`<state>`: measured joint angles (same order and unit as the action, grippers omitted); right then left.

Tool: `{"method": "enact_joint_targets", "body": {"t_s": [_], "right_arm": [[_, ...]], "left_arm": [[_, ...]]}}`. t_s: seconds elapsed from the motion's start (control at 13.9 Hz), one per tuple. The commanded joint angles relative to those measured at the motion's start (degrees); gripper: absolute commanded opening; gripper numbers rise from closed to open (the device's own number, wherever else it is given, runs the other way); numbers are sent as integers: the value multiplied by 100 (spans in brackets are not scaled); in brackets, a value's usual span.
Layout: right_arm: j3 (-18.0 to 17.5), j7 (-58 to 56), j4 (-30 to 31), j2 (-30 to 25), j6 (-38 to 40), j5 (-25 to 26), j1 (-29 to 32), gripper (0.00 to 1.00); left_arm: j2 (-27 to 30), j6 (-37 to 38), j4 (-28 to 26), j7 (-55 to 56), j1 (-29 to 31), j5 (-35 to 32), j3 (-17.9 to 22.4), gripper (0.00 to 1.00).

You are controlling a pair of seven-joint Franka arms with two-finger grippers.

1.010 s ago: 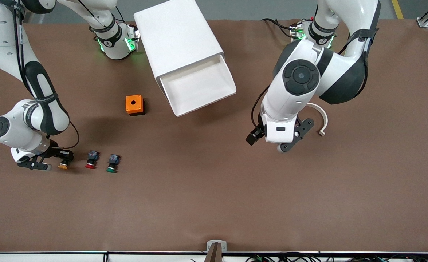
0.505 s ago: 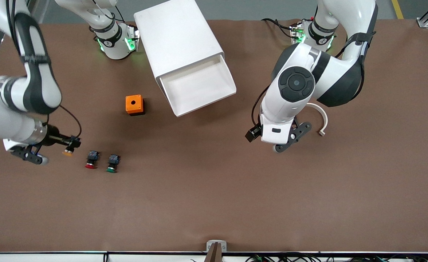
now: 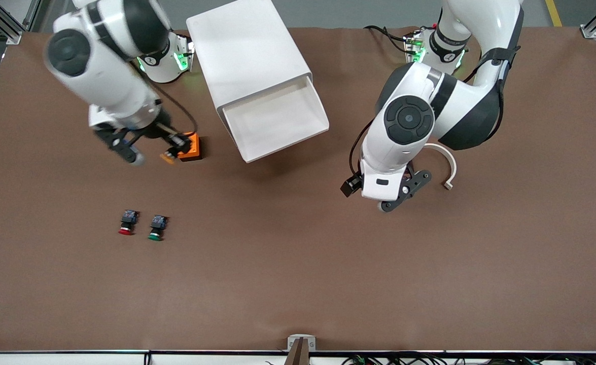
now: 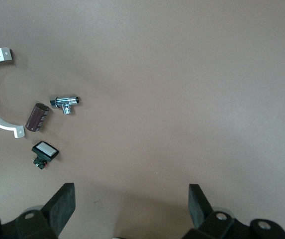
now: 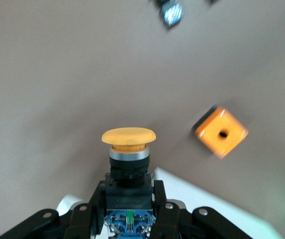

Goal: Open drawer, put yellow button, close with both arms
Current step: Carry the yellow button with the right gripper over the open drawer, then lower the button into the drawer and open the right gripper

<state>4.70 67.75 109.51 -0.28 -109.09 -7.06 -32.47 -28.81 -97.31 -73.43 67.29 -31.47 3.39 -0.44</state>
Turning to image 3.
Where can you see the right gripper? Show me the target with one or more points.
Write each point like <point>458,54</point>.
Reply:
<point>154,129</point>

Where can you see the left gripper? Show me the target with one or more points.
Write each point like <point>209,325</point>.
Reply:
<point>350,185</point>

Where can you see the white table edge rail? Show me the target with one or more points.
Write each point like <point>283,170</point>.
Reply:
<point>74,359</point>

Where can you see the brown stand bar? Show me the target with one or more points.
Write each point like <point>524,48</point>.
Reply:
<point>298,356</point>

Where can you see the green mushroom push button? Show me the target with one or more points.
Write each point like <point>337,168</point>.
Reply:
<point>159,222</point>

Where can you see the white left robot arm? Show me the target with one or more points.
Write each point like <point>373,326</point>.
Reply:
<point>409,119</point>

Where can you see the red mushroom push button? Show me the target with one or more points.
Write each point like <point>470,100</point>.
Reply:
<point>129,218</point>

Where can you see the white curved plastic part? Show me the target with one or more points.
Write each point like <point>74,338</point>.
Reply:
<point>450,162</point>

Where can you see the grey metal bracket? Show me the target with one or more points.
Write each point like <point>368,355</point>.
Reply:
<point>292,342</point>

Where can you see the orange button enclosure box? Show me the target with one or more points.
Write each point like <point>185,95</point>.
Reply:
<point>195,152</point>

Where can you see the yellow mushroom push button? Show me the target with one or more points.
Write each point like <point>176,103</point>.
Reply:
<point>166,158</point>

